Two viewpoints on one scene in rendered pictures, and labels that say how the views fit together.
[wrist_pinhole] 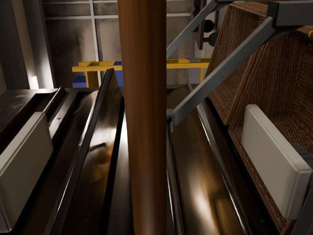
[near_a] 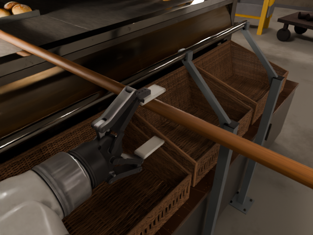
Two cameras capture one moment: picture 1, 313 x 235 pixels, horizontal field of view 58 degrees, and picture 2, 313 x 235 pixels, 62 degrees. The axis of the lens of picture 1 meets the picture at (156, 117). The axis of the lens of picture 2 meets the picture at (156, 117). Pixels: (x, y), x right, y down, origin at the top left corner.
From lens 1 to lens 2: 0.43 m
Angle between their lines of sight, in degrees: 36
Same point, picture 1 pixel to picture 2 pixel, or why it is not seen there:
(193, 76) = (253, 9)
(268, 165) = (146, 147)
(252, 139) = (154, 141)
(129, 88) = (171, 113)
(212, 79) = (203, 87)
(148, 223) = not seen: hidden behind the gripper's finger
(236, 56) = (214, 103)
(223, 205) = (134, 67)
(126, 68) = (177, 114)
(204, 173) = (155, 52)
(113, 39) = not seen: outside the picture
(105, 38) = not seen: outside the picture
